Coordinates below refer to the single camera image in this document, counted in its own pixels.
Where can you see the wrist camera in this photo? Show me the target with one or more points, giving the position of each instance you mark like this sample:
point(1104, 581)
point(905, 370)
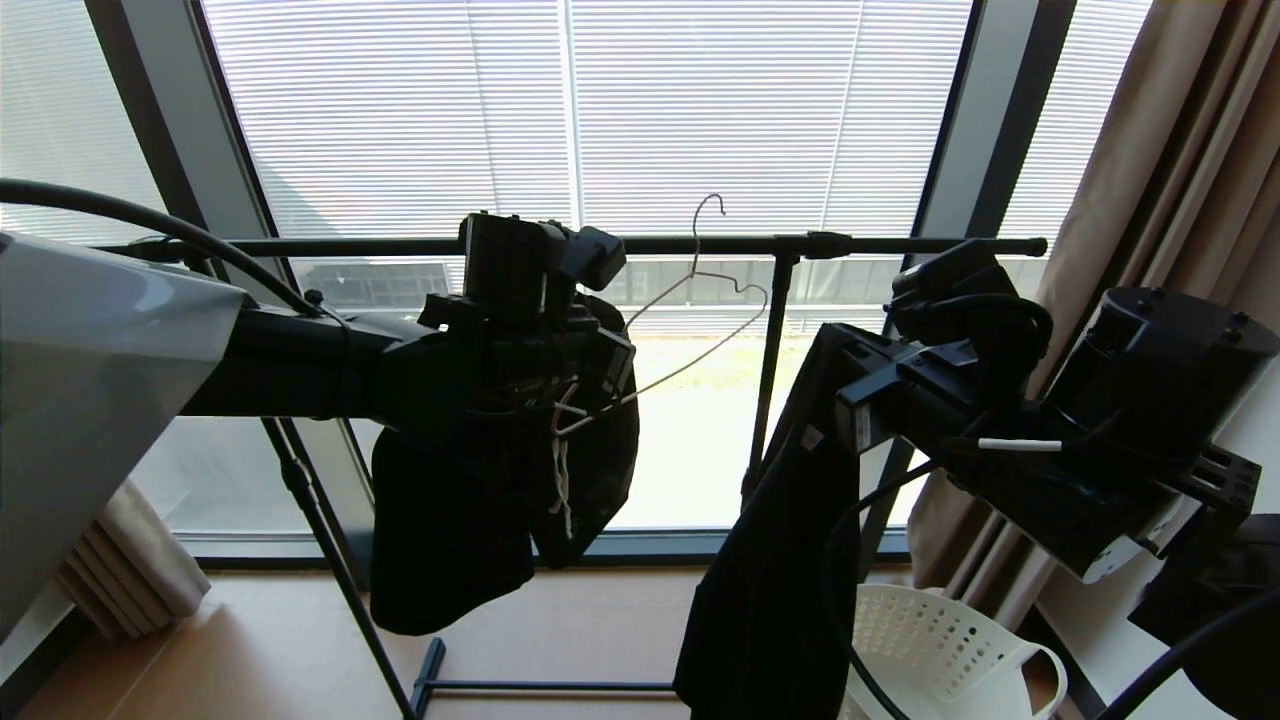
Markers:
point(950, 285)
point(595, 255)

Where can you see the black T-shirt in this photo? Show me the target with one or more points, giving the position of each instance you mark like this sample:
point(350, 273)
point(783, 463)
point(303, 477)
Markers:
point(780, 580)

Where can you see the window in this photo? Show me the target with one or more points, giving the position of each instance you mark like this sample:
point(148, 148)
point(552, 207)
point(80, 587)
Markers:
point(700, 120)

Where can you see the brown curtain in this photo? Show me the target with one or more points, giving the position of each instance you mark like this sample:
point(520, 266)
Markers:
point(1170, 150)
point(140, 570)

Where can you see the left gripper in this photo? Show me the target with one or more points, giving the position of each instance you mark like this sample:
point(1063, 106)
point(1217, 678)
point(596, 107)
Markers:
point(570, 365)

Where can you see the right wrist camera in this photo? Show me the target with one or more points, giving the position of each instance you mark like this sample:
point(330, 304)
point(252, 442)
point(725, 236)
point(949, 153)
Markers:
point(950, 285)

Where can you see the white laundry basket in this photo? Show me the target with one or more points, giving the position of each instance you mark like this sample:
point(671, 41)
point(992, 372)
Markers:
point(940, 650)

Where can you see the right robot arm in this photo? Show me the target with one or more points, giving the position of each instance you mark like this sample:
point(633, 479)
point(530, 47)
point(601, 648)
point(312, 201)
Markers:
point(1150, 400)

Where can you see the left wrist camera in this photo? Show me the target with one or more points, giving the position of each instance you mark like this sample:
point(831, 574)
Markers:
point(595, 255)

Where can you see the black shorts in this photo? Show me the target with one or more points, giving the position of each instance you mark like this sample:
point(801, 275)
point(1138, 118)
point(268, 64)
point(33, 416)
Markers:
point(450, 540)

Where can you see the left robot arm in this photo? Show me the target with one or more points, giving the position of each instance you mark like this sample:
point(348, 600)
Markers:
point(100, 400)

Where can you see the pink clothes hanger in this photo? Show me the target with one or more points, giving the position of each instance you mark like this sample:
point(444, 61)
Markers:
point(700, 352)

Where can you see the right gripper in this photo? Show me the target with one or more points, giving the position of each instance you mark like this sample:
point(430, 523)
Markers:
point(910, 390)

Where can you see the black clothes rack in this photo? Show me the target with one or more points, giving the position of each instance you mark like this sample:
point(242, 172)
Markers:
point(850, 244)

